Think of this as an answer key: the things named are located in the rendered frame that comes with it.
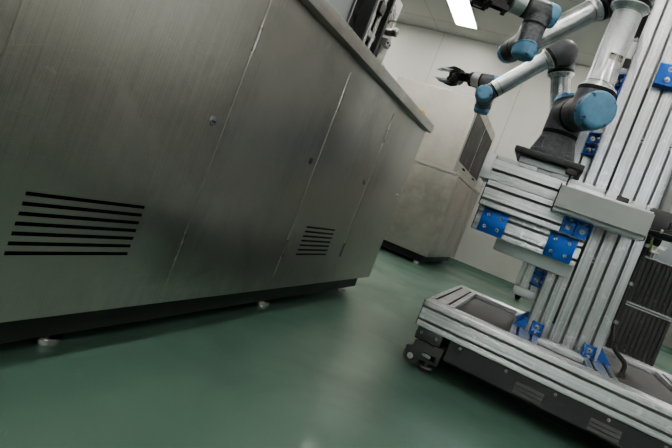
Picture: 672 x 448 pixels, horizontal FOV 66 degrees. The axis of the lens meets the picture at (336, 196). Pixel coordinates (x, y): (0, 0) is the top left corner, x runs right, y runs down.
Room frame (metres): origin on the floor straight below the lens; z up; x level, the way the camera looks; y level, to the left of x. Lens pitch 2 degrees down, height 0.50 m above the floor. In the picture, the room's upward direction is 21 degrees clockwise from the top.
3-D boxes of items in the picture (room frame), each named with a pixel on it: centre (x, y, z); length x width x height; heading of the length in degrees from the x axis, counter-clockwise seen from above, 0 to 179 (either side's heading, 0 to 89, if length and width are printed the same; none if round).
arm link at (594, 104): (1.66, -0.66, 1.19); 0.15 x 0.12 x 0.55; 4
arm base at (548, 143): (1.79, -0.65, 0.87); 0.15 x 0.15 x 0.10
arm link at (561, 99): (1.78, -0.65, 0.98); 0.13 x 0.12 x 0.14; 4
